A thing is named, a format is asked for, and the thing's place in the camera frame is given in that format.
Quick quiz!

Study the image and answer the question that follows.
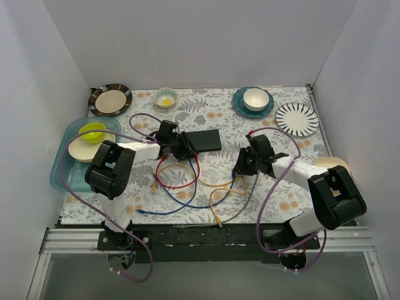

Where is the lime green bowl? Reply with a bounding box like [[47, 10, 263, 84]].
[[79, 122, 105, 144]]

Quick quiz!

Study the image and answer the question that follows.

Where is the red ethernet cable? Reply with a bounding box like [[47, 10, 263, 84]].
[[156, 154, 201, 189]]

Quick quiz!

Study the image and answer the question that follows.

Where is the translucent teal tray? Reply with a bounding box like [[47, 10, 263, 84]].
[[50, 117, 121, 192]]

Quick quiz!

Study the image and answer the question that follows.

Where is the cream square dish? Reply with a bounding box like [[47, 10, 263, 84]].
[[313, 156, 351, 173]]

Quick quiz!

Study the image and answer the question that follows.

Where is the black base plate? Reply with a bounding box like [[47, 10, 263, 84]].
[[97, 223, 306, 263]]

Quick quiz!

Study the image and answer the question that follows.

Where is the cream plate stack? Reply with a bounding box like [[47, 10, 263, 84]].
[[68, 137, 101, 163]]

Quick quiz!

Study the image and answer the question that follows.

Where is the yellow patterned small bowl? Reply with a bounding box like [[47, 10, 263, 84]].
[[153, 87, 178, 109]]

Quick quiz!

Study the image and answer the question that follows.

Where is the brown striped rim plate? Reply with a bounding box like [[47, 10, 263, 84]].
[[87, 84, 133, 117]]

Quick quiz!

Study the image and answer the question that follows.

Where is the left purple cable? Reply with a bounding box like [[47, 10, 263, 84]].
[[59, 112, 163, 283]]

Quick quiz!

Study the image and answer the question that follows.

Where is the blue white striped plate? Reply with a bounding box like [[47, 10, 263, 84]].
[[275, 102, 319, 138]]

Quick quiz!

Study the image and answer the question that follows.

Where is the floral table mat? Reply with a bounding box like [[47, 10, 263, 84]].
[[61, 86, 348, 225]]

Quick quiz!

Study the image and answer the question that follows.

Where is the blue ethernet cable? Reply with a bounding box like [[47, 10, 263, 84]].
[[137, 159, 198, 216], [152, 157, 237, 208]]

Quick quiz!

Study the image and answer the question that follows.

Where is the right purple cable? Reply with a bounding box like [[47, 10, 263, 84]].
[[246, 127, 328, 272]]

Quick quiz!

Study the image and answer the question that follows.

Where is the white bowl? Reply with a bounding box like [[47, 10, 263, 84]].
[[243, 88, 269, 112]]

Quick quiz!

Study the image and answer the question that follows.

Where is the teal scalloped plate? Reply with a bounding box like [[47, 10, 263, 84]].
[[232, 86, 274, 119]]

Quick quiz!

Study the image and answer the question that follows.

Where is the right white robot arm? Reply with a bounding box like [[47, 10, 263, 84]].
[[232, 134, 367, 249]]

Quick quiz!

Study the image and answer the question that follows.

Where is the aluminium frame rail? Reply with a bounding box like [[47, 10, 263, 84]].
[[26, 228, 102, 299]]

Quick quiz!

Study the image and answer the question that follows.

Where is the black network switch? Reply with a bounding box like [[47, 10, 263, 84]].
[[186, 129, 222, 153]]

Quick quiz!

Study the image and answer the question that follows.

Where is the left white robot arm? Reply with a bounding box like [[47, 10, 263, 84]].
[[85, 121, 199, 250]]

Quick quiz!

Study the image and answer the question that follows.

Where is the purple cable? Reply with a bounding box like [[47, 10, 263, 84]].
[[59, 112, 163, 283], [246, 127, 328, 272]]

